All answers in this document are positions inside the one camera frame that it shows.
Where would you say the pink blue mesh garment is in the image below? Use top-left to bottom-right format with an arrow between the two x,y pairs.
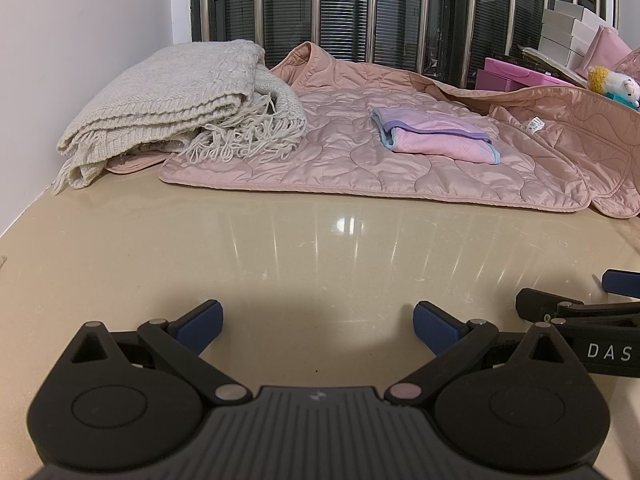
372,107 -> 501,165

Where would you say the pink quilted jacket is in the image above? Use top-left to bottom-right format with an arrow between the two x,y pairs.
107,42 -> 639,219

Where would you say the yellow white plush toy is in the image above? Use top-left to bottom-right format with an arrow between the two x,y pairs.
588,65 -> 639,110

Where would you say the magenta pink box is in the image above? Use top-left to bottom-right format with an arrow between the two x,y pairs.
475,58 -> 570,92

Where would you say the pink zip pouch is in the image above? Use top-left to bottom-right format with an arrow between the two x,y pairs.
575,26 -> 639,80

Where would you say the stack of white boxes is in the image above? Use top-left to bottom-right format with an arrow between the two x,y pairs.
537,0 -> 608,70

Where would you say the metal window railing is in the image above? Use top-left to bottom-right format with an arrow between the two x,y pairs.
190,0 -> 620,88

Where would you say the cream knitted fringed blanket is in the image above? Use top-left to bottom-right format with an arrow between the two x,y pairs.
51,39 -> 307,194

